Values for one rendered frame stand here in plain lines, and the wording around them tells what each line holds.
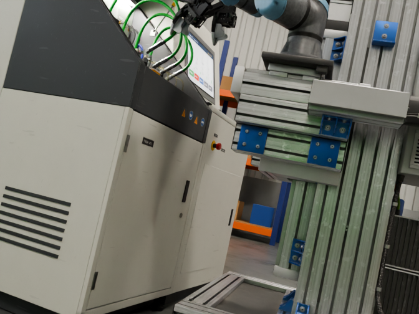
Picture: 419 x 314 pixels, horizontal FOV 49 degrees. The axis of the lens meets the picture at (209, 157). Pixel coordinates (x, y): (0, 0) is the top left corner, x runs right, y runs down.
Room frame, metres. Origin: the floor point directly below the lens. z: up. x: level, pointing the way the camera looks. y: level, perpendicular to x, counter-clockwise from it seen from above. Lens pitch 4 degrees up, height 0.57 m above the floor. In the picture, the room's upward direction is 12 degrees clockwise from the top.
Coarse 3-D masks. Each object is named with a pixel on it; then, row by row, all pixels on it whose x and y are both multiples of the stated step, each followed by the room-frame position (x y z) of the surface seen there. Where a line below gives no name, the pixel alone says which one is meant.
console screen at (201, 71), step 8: (192, 32) 2.50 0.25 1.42; (192, 40) 2.50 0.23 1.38; (200, 40) 2.62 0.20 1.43; (200, 48) 2.61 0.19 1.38; (208, 48) 2.74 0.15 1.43; (200, 56) 2.60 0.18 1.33; (208, 56) 2.73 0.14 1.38; (192, 64) 2.48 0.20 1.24; (200, 64) 2.60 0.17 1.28; (208, 64) 2.73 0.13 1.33; (192, 72) 2.48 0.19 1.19; (200, 72) 2.59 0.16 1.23; (208, 72) 2.72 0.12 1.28; (192, 80) 2.47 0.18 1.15; (200, 80) 2.59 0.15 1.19; (208, 80) 2.71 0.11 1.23; (200, 88) 2.58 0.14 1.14; (208, 88) 2.71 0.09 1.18; (208, 96) 2.71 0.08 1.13
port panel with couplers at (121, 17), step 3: (120, 12) 2.22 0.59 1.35; (123, 12) 2.24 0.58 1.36; (117, 15) 2.20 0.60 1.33; (120, 15) 2.22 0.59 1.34; (123, 15) 2.25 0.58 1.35; (126, 15) 2.26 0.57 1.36; (117, 18) 2.21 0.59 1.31; (120, 18) 2.23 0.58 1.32; (123, 18) 2.25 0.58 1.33; (120, 21) 2.22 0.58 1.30; (123, 21) 2.21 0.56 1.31; (129, 21) 2.30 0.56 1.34; (120, 24) 2.24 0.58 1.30; (129, 24) 2.30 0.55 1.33; (126, 27) 2.26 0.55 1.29; (126, 30) 2.29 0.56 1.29; (132, 30) 2.29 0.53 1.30; (126, 33) 2.30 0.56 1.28
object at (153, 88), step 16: (144, 80) 1.56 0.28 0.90; (160, 80) 1.66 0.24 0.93; (144, 96) 1.58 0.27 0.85; (160, 96) 1.68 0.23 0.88; (176, 96) 1.80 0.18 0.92; (144, 112) 1.60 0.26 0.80; (160, 112) 1.71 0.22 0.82; (176, 112) 1.83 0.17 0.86; (208, 112) 2.12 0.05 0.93; (176, 128) 1.86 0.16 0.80; (192, 128) 2.00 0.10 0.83
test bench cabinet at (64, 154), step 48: (48, 96) 1.65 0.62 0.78; (0, 144) 1.71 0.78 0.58; (48, 144) 1.63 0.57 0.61; (96, 144) 1.55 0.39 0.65; (0, 192) 1.69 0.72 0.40; (48, 192) 1.61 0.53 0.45; (96, 192) 1.53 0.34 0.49; (192, 192) 2.14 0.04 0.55; (0, 240) 1.67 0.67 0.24; (48, 240) 1.59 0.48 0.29; (96, 240) 1.52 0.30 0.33; (0, 288) 1.65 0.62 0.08; (48, 288) 1.57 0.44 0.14
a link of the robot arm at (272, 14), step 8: (256, 0) 1.39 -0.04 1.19; (264, 0) 1.36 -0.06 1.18; (272, 0) 1.33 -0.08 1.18; (280, 0) 1.33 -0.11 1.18; (288, 0) 1.34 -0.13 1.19; (296, 0) 1.36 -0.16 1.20; (304, 0) 1.38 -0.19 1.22; (256, 8) 1.39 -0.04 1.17; (264, 8) 1.36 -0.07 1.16; (272, 8) 1.34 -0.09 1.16; (280, 8) 1.34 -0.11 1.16; (288, 8) 1.35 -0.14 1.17; (296, 8) 1.36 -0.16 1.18; (304, 8) 1.38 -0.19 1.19; (264, 16) 1.41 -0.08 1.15; (272, 16) 1.37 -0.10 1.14; (280, 16) 1.37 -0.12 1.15; (288, 16) 1.37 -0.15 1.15; (296, 16) 1.38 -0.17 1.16; (280, 24) 1.43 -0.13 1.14; (288, 24) 1.41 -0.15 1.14; (296, 24) 1.41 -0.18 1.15
